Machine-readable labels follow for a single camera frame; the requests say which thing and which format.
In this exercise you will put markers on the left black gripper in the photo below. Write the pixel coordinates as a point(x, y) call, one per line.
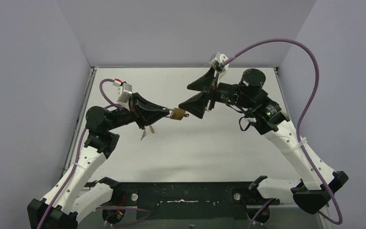
point(136, 111)

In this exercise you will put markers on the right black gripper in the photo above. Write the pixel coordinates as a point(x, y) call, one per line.
point(206, 84)

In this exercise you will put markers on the small silver key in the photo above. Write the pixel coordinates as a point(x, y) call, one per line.
point(144, 134)

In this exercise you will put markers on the brass padlock shackle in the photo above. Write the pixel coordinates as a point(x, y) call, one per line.
point(178, 114)

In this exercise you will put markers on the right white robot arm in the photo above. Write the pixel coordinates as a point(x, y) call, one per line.
point(318, 181)

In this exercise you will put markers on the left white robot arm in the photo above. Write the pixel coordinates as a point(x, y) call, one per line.
point(97, 148)

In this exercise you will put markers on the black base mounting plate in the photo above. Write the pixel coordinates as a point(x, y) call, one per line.
point(187, 200)

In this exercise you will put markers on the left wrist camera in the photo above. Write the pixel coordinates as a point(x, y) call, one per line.
point(124, 92)

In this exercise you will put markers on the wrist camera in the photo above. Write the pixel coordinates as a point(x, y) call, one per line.
point(124, 92)
point(217, 62)

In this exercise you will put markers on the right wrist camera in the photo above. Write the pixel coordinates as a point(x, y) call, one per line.
point(217, 62)

